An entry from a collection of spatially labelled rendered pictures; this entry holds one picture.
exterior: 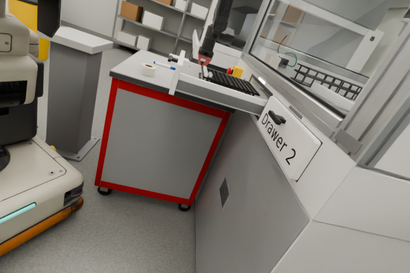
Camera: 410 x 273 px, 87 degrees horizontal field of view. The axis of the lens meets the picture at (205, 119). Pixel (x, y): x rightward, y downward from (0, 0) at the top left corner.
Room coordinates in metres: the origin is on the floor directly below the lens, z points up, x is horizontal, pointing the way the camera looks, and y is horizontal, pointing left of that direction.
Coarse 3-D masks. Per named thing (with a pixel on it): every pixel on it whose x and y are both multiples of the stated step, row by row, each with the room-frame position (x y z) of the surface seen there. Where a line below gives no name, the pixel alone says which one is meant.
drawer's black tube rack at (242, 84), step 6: (216, 72) 0.91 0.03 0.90; (210, 78) 0.77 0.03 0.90; (216, 78) 0.80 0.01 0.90; (222, 78) 0.84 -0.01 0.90; (228, 78) 0.88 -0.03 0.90; (234, 78) 0.93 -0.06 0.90; (222, 84) 0.88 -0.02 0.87; (228, 84) 0.78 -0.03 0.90; (234, 84) 0.82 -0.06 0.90; (240, 84) 0.86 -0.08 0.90; (246, 84) 0.90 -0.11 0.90; (240, 90) 0.89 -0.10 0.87; (246, 90) 0.79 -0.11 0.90; (252, 90) 0.82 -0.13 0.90
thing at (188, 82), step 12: (192, 72) 0.95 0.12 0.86; (180, 84) 0.70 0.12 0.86; (192, 84) 0.71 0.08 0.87; (204, 84) 0.72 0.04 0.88; (216, 84) 0.74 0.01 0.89; (252, 84) 1.00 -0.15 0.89; (204, 96) 0.72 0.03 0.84; (216, 96) 0.73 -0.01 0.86; (228, 96) 0.74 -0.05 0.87; (240, 96) 0.75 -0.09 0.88; (252, 96) 0.76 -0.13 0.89; (264, 96) 0.84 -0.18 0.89; (240, 108) 0.75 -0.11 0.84; (252, 108) 0.76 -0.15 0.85
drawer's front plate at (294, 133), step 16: (272, 96) 0.71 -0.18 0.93; (288, 112) 0.59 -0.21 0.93; (288, 128) 0.54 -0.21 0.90; (304, 128) 0.50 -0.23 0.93; (272, 144) 0.57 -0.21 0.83; (288, 144) 0.51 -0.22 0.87; (304, 144) 0.46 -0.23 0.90; (288, 160) 0.48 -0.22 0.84; (304, 160) 0.44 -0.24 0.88; (288, 176) 0.45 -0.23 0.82
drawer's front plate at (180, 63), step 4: (184, 52) 0.92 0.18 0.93; (180, 56) 0.80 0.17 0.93; (180, 60) 0.73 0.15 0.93; (180, 64) 0.69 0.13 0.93; (176, 68) 0.68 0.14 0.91; (180, 68) 0.68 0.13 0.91; (176, 72) 0.68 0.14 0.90; (180, 72) 0.69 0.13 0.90; (176, 76) 0.68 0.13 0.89; (172, 80) 0.68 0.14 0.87; (176, 80) 0.68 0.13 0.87; (172, 84) 0.68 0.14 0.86; (176, 84) 0.68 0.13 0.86; (172, 88) 0.68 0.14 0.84; (172, 92) 0.68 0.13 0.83
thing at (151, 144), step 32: (128, 64) 1.04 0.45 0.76; (128, 96) 0.90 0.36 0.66; (160, 96) 0.92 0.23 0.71; (192, 96) 0.94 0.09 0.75; (128, 128) 0.90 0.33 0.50; (160, 128) 0.93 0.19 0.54; (192, 128) 0.96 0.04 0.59; (224, 128) 0.99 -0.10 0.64; (128, 160) 0.91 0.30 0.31; (160, 160) 0.94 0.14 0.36; (192, 160) 0.98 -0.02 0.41; (128, 192) 0.92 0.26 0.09; (160, 192) 0.95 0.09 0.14; (192, 192) 0.99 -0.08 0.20
